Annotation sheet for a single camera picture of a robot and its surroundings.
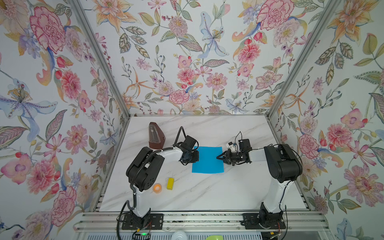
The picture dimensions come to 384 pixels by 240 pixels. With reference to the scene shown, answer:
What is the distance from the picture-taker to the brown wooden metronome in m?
0.92

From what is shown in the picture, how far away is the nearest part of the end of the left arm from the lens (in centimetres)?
75

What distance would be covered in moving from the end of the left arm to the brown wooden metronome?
0.23m
